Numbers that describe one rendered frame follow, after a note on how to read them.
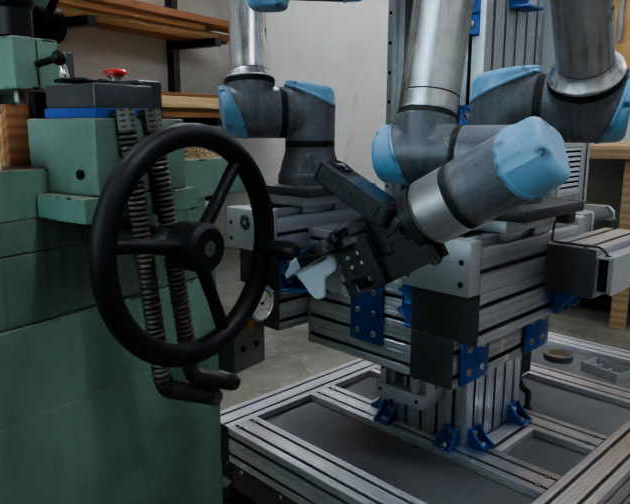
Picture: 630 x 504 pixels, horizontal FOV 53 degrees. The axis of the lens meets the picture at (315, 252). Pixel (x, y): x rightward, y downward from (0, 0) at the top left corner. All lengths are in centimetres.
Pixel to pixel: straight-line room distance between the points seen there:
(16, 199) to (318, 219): 78
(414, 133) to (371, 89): 350
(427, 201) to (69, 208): 41
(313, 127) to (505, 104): 48
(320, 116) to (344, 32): 297
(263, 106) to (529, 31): 61
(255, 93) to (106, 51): 281
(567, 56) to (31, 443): 92
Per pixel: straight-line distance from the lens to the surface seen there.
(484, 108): 114
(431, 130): 77
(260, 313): 106
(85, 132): 78
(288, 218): 137
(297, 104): 144
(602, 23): 103
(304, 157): 144
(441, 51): 80
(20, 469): 91
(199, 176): 101
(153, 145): 70
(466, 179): 65
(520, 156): 63
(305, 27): 455
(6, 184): 82
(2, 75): 99
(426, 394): 146
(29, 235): 84
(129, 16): 372
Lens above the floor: 95
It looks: 11 degrees down
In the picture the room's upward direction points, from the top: straight up
